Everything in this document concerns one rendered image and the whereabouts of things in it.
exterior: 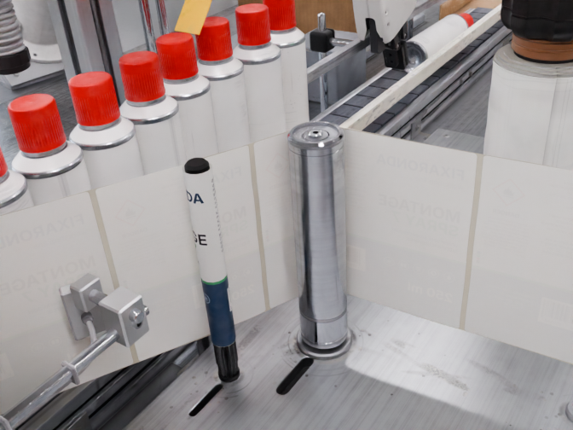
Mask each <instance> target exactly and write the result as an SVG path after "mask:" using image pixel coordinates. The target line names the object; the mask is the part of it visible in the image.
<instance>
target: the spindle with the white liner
mask: <svg viewBox="0 0 573 430"><path fill-rule="evenodd" d="M501 21H502V23H503V24H504V26H505V27H506V28H507V29H511V30H512V43H511V44H508V45H506V46H504V47H502V48H500V49H498V50H497V51H496V53H495V55H494V59H493V71H492V79H491V86H490V93H489V106H488V118H487V126H486V131H485V138H484V145H483V154H486V155H491V156H496V157H501V158H507V159H512V160H522V161H527V162H531V163H536V164H541V165H545V166H553V167H558V168H562V169H566V170H571V171H573V0H502V1H501Z"/></svg>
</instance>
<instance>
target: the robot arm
mask: <svg viewBox="0 0 573 430"><path fill-rule="evenodd" d="M352 1H353V9H354V16H355V22H356V31H357V35H358V37H359V39H360V40H365V39H366V37H367V36H368V34H369V33H370V48H371V53H374V54H380V53H381V52H382V51H383V56H384V60H385V66H386V67H389V68H395V69H400V70H404V69H405V68H406V66H407V64H409V59H408V48H407V42H406V41H403V40H406V38H407V35H408V33H407V19H408V17H409V16H410V15H411V14H412V12H413V11H414V8H415V5H416V2H417V0H352ZM11 3H12V4H13V5H14V7H13V9H14V10H15V15H16V16H17V21H18V22H19V25H18V26H19V27H20V32H21V34H22V38H23V40H24V42H23V44H25V46H26V47H28V49H29V52H30V56H31V60H30V61H34V62H38V63H59V62H62V59H61V53H60V50H59V46H58V43H57V39H56V35H55V29H54V26H53V22H52V20H51V16H50V12H49V6H48V3H47V0H12V2H11Z"/></svg>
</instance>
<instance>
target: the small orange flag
mask: <svg viewBox="0 0 573 430"><path fill-rule="evenodd" d="M211 1H212V0H185V3H184V5H183V7H182V12H181V13H180V16H179V19H178V21H177V25H176V28H175V31H176V32H186V33H192V34H197V35H200V32H201V29H202V26H203V25H204V22H205V18H206V16H207V13H208V10H209V8H210V6H211Z"/></svg>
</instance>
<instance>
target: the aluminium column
mask: <svg viewBox="0 0 573 430"><path fill-rule="evenodd" d="M47 3H48V6H49V12H50V16H51V20H52V22H53V26H54V29H55V35H56V39H57V43H58V46H59V50H60V53H61V59H62V62H63V66H64V69H65V73H66V76H67V82H69V80H70V79H71V78H73V77H74V76H76V75H79V74H81V73H88V72H105V69H104V65H103V61H102V57H101V50H100V46H99V42H98V38H97V34H96V27H95V23H94V19H93V15H92V11H91V7H90V0H47ZM95 5H96V10H97V14H98V19H99V22H100V27H101V35H102V39H103V43H104V48H105V52H106V57H107V64H108V69H109V73H110V75H111V76H112V78H113V85H114V89H115V93H116V97H117V101H118V105H119V108H120V107H121V105H122V104H123V103H124V102H125V101H126V99H125V96H124V86H123V82H122V78H121V73H120V69H119V58H120V57H121V56H123V53H122V49H121V44H120V41H119V33H118V28H117V24H116V20H115V15H114V11H113V3H112V0H95Z"/></svg>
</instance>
